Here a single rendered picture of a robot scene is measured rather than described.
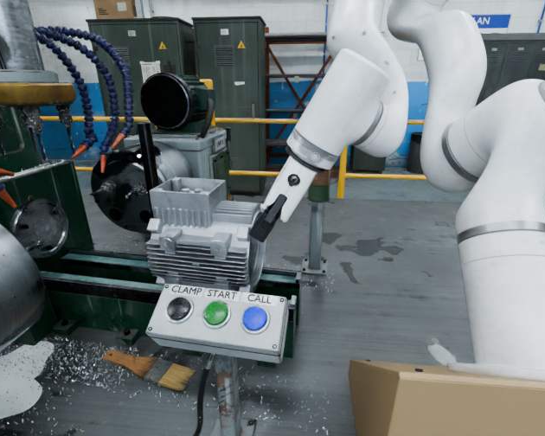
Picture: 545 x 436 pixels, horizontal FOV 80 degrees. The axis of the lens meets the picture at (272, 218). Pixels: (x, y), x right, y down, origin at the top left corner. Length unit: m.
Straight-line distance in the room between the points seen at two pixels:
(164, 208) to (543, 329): 0.61
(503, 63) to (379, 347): 5.30
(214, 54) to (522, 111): 3.49
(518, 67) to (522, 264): 5.40
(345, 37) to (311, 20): 5.11
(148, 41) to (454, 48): 3.65
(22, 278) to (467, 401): 0.61
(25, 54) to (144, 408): 0.68
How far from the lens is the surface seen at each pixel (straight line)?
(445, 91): 0.71
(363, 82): 0.48
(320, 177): 0.88
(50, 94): 0.77
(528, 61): 5.91
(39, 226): 0.93
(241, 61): 3.81
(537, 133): 0.59
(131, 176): 0.99
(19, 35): 0.81
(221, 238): 0.59
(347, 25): 0.60
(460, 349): 0.86
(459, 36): 0.74
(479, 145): 0.61
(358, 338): 0.80
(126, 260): 0.91
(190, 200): 0.63
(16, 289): 0.62
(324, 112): 0.48
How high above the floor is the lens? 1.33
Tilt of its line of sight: 23 degrees down
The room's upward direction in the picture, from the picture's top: straight up
